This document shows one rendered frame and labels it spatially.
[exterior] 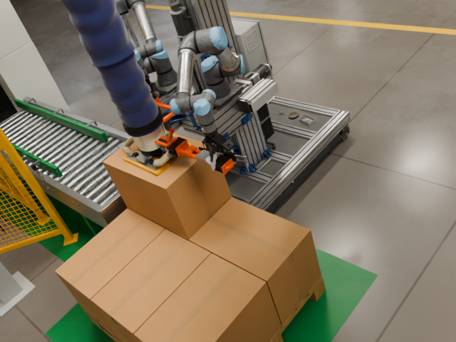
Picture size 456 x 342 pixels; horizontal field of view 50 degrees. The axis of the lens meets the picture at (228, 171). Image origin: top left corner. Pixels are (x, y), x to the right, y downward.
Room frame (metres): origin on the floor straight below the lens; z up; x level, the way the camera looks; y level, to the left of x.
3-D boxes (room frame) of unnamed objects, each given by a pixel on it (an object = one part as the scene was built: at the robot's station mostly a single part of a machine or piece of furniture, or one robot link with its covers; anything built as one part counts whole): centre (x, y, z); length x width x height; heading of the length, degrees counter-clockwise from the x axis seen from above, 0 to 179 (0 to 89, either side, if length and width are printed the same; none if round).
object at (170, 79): (3.15, 0.18, 1.09); 0.15 x 0.15 x 0.10
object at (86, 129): (4.17, 1.28, 0.60); 1.60 x 0.11 x 0.09; 36
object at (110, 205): (2.78, 0.60, 0.58); 0.70 x 0.03 x 0.06; 126
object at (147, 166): (2.41, 0.44, 0.97); 0.34 x 0.10 x 0.05; 35
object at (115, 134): (3.92, 1.03, 0.50); 2.31 x 0.05 x 0.19; 36
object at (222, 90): (2.75, -0.11, 1.09); 0.15 x 0.15 x 0.10
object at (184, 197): (2.47, 0.37, 0.74); 0.60 x 0.40 x 0.40; 37
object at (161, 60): (3.15, 0.19, 1.20); 0.13 x 0.12 x 0.14; 92
